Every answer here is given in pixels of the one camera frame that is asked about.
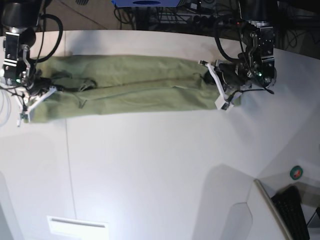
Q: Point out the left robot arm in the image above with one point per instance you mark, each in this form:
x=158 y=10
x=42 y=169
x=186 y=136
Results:
x=255 y=64

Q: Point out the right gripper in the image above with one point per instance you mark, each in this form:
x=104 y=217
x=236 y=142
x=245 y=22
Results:
x=35 y=86

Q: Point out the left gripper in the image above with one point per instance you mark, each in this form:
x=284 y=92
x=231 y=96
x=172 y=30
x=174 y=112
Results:
x=230 y=76

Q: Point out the power strip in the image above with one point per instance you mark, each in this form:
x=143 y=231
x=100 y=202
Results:
x=206 y=21

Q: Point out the blue box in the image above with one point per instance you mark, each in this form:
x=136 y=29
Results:
x=147 y=3

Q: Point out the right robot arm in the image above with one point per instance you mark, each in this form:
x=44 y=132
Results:
x=19 y=70

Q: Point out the black keyboard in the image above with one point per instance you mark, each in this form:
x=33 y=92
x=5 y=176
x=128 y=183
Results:
x=288 y=204

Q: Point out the white slotted plate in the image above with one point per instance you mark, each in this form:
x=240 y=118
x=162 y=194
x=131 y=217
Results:
x=78 y=229

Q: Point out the green t-shirt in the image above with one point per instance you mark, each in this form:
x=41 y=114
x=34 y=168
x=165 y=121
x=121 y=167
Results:
x=117 y=84

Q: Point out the green tape roll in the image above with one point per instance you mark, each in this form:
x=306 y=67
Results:
x=296 y=172

